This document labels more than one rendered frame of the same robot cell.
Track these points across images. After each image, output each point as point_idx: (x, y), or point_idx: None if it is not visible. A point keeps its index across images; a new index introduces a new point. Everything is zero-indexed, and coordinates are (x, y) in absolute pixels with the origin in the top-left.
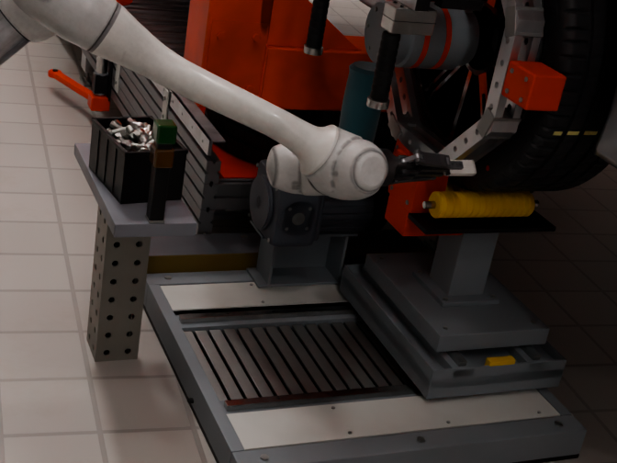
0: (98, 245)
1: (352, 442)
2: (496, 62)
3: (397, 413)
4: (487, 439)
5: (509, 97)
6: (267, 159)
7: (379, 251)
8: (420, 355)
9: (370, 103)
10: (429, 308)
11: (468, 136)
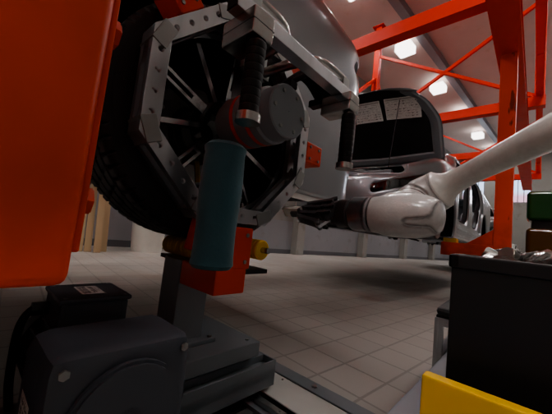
0: None
1: (356, 412)
2: (300, 142)
3: (297, 399)
4: (283, 365)
5: (310, 162)
6: (440, 212)
7: None
8: (261, 365)
9: (352, 166)
10: (223, 345)
11: (288, 190)
